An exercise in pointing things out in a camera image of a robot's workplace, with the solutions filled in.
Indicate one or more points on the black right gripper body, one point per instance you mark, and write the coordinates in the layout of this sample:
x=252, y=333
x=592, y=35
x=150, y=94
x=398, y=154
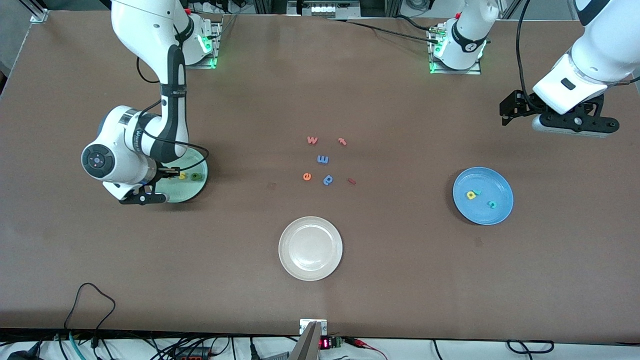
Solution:
x=163, y=175

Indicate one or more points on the green terminal block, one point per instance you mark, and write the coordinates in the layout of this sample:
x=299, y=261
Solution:
x=337, y=342

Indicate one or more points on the blue letter a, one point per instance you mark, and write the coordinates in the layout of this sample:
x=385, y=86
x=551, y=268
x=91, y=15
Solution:
x=328, y=180

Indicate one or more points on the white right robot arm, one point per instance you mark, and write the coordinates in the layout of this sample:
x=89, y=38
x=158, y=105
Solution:
x=145, y=30

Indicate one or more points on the pink letter w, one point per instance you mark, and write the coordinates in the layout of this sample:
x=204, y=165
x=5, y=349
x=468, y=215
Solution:
x=312, y=140

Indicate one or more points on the yellow letter d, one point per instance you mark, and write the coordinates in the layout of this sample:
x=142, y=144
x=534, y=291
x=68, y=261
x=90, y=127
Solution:
x=471, y=195

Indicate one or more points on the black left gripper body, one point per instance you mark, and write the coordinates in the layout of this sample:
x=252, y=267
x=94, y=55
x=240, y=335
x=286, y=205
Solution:
x=523, y=103

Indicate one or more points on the green plate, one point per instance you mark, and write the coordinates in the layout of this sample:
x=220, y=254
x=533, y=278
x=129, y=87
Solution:
x=192, y=190

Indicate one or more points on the blue letter m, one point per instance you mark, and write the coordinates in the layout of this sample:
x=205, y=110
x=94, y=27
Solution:
x=322, y=159

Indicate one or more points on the grey metal bar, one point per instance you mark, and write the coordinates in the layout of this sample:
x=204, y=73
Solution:
x=307, y=345

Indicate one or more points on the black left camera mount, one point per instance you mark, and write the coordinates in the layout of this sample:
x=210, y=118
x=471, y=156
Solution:
x=575, y=120

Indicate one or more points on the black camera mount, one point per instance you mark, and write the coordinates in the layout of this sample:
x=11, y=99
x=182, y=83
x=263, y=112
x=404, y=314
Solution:
x=142, y=198
x=575, y=120

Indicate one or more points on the white camera bracket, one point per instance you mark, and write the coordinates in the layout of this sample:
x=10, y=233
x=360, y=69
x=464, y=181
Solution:
x=322, y=326

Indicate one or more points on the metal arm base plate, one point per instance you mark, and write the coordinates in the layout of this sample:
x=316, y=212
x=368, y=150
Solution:
x=200, y=66
x=465, y=72

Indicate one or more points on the blue plate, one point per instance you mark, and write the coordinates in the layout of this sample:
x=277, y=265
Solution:
x=482, y=210

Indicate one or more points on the white plate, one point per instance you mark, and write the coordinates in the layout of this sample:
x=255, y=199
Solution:
x=310, y=248

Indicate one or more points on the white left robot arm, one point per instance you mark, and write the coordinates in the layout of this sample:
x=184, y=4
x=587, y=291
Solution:
x=600, y=50

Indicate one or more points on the red LED display module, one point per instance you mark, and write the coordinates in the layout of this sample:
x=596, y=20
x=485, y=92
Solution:
x=325, y=343

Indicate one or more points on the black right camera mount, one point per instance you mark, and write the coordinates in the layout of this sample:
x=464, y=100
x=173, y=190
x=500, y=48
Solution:
x=142, y=198

